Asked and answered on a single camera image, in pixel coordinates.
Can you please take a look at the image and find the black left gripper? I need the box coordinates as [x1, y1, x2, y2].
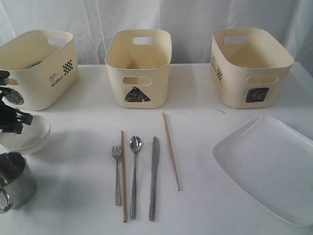
[0, 70, 34, 136]

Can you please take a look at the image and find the white ceramic bowl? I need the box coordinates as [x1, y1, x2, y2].
[0, 115, 51, 155]

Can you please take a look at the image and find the small stainless steel cup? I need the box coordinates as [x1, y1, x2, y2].
[24, 61, 42, 70]

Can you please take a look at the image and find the stainless steel mug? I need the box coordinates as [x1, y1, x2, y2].
[0, 152, 37, 214]

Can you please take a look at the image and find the stainless steel fork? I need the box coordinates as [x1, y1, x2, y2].
[112, 145, 122, 206]

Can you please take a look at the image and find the stainless steel spoon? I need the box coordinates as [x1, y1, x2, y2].
[130, 136, 142, 220]

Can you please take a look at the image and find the wooden chopstick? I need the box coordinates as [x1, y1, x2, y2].
[161, 113, 180, 191]
[120, 130, 128, 223]

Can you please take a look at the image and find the stainless steel knife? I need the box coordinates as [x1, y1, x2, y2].
[149, 137, 160, 221]

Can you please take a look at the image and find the cream bin with circle mark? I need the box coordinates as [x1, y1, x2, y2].
[0, 29, 80, 111]

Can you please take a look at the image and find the cream bin with triangle mark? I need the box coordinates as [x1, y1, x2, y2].
[105, 29, 172, 108]

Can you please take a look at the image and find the white backdrop curtain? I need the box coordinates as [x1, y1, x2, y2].
[0, 0, 313, 71]

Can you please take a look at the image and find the cream bin with square mark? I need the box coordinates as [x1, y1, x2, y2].
[210, 28, 294, 109]

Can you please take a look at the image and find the white rectangular plate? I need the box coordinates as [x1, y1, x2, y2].
[212, 115, 313, 227]

